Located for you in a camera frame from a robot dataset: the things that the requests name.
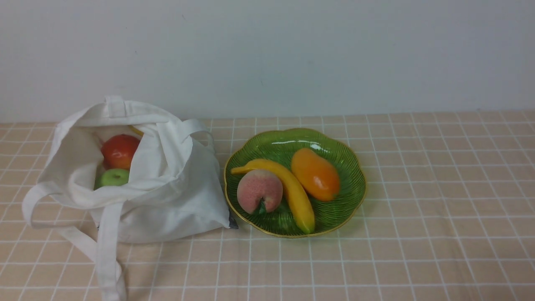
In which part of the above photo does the yellow banana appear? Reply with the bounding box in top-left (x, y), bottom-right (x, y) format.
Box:
top-left (128, 125), bottom-right (144, 137)
top-left (230, 158), bottom-right (316, 236)

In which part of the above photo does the white cloth tote bag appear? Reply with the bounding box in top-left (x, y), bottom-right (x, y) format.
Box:
top-left (22, 97), bottom-right (234, 301)

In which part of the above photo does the green glass plate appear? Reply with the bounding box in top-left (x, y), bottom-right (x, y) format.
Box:
top-left (224, 128), bottom-right (367, 238)

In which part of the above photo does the pink peach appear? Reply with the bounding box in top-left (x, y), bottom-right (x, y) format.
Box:
top-left (237, 169), bottom-right (283, 214)

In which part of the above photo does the orange mango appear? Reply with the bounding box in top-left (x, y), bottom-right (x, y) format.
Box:
top-left (291, 148), bottom-right (341, 202)

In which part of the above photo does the red apple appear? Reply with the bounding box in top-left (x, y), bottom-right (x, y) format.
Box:
top-left (100, 135), bottom-right (141, 170)

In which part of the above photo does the green apple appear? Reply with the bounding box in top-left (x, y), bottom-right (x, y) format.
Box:
top-left (95, 169), bottom-right (130, 190)

